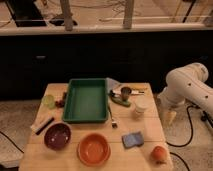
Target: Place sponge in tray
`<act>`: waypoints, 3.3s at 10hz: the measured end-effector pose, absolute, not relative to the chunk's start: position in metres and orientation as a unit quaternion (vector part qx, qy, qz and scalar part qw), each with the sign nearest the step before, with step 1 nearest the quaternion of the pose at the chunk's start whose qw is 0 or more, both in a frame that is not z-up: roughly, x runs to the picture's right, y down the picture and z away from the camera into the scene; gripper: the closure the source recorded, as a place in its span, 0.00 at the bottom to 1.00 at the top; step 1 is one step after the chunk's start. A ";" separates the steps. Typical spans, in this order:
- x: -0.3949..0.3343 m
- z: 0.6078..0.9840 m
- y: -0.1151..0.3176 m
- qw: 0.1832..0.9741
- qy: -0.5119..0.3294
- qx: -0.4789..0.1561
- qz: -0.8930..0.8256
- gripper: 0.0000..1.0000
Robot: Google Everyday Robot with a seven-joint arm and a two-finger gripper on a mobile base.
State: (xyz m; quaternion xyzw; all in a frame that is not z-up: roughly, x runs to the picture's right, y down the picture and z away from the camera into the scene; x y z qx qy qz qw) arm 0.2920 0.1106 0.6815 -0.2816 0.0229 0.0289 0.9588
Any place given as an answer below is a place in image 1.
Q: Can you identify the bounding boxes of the blue sponge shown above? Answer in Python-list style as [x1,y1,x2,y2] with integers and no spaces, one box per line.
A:
[122,132,144,149]

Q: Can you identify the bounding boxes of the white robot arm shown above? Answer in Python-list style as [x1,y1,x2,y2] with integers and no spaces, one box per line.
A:
[158,63,213,126]

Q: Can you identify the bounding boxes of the green plastic tray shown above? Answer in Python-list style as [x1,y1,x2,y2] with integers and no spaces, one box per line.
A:
[62,78,108,123]

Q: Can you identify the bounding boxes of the white plastic cup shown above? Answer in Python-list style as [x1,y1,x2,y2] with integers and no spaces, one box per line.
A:
[133,100,148,118]

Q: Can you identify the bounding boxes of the orange fruit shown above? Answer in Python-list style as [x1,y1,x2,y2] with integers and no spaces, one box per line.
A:
[151,146,167,163]

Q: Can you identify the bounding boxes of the wooden table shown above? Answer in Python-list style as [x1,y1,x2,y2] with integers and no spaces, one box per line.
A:
[19,83,173,171]

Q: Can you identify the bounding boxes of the brown metal cup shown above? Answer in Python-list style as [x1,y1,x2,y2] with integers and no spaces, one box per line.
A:
[121,87,132,101]

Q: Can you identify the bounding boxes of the green plate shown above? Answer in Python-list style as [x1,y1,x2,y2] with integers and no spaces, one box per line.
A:
[109,90,131,107]

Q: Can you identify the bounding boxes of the white cloth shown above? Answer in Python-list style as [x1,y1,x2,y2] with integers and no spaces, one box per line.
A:
[106,77,121,91]

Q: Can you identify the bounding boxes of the orange bowl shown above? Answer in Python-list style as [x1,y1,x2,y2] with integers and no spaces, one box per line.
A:
[77,133,111,167]

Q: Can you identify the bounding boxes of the dark red small objects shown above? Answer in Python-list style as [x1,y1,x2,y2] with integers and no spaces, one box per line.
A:
[55,92,67,108]

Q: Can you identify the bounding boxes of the purple bowl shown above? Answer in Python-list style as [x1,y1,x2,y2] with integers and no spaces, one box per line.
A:
[44,123,71,150]

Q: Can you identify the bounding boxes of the small green cup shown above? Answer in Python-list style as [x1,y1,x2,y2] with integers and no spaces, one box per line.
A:
[42,95,55,109]

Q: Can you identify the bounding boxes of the black floor cable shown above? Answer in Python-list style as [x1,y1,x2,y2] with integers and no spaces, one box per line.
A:
[165,104,213,148]

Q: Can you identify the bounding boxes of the yellow handled tool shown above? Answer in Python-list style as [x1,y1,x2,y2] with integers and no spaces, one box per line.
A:
[112,88,147,95]

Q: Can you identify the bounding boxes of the white post right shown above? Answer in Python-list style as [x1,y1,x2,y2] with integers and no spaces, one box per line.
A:
[123,0,134,29]

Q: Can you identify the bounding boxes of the white post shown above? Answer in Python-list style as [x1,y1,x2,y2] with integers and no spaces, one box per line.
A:
[60,0,73,31]
[123,0,134,29]

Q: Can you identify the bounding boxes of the white post left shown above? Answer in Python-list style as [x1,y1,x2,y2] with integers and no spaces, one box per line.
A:
[60,0,73,31]

